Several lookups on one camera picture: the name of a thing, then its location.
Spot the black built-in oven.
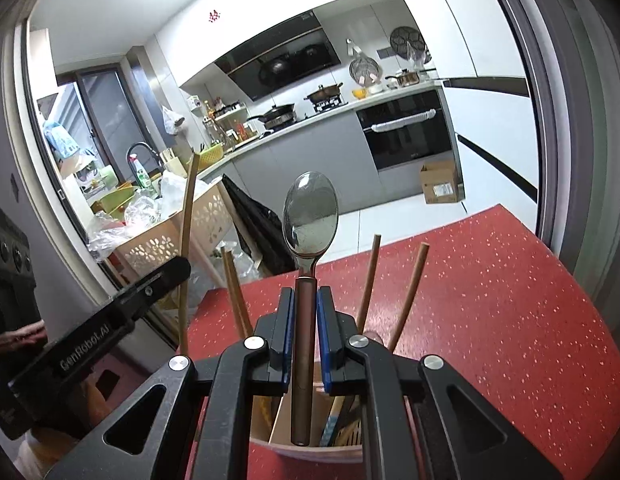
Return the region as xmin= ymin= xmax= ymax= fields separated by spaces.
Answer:
xmin=355 ymin=91 xmax=454 ymax=171

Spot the gas stove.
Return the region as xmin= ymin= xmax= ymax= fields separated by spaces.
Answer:
xmin=305 ymin=99 xmax=350 ymax=113

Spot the round black wall rack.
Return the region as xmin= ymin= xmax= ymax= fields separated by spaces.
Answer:
xmin=389 ymin=26 xmax=427 ymax=59

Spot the green plastic basin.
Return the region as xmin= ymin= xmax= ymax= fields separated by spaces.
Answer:
xmin=91 ymin=185 xmax=141 ymax=216

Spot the person's left hand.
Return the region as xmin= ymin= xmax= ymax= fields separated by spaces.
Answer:
xmin=0 ymin=324 xmax=46 ymax=357

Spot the spice rack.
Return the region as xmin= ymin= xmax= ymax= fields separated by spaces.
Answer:
xmin=202 ymin=100 xmax=249 ymax=147

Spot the clear plastic bag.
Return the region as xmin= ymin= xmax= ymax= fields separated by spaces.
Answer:
xmin=87 ymin=170 xmax=211 ymax=261

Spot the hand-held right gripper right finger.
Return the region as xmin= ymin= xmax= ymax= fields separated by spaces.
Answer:
xmin=316 ymin=286 xmax=563 ymax=480

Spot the black bag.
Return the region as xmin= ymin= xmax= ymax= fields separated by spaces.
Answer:
xmin=222 ymin=174 xmax=298 ymax=278

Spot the wooden knife block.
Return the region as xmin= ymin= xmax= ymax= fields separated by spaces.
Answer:
xmin=160 ymin=148 xmax=189 ymax=178

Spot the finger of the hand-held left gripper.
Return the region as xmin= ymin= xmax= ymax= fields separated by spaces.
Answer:
xmin=112 ymin=256 xmax=192 ymax=329

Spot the black range hood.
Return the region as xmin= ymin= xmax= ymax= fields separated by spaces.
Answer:
xmin=213 ymin=10 xmax=342 ymax=102

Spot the wooden chopstick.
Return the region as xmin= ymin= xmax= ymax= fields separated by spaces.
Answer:
xmin=227 ymin=251 xmax=254 ymax=337
xmin=220 ymin=246 xmax=247 ymax=342
xmin=387 ymin=242 xmax=431 ymax=354
xmin=356 ymin=233 xmax=382 ymax=336

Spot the grey kitchen cabinet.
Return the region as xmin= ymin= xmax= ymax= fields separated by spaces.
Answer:
xmin=197 ymin=82 xmax=458 ymax=221

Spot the beige plastic utensil holder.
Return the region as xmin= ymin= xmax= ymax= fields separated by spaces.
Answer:
xmin=249 ymin=360 xmax=366 ymax=465

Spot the brown handled metal spoon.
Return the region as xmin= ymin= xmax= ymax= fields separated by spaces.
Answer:
xmin=281 ymin=171 xmax=340 ymax=447

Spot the black faucet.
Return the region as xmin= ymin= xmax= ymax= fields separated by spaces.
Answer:
xmin=126 ymin=142 xmax=163 ymax=176

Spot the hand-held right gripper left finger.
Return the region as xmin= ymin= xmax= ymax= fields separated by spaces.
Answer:
xmin=42 ymin=287 xmax=297 ymax=480

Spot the black frying pan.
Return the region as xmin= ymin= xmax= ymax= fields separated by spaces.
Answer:
xmin=246 ymin=103 xmax=297 ymax=128

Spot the cardboard box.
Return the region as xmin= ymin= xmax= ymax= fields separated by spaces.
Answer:
xmin=420 ymin=160 xmax=463 ymax=205

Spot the brown wok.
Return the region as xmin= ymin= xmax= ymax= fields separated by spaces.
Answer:
xmin=304 ymin=82 xmax=345 ymax=103

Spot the spray bottle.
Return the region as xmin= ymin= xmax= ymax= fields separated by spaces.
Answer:
xmin=131 ymin=154 xmax=151 ymax=187

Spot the white hanging plastic bag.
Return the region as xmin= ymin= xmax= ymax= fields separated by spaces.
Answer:
xmin=161 ymin=105 xmax=187 ymax=136

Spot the yellow-green plastic basket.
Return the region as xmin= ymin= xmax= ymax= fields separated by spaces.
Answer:
xmin=196 ymin=142 xmax=226 ymax=171

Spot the white perforated plastic basket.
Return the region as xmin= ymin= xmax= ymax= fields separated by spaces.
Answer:
xmin=110 ymin=183 xmax=237 ymax=311

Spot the round metal strainer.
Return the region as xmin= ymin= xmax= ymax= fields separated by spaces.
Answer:
xmin=349 ymin=55 xmax=381 ymax=87

